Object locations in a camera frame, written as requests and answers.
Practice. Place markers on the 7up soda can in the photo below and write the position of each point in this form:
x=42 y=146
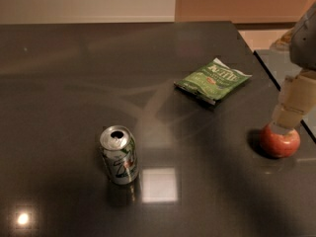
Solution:
x=117 y=146

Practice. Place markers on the red apple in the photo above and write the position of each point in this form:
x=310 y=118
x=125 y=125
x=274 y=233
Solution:
x=279 y=145

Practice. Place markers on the green jalapeno chip bag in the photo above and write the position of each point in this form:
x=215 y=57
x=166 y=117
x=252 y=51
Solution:
x=212 y=82

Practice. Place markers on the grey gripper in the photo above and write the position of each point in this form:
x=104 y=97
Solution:
x=304 y=44

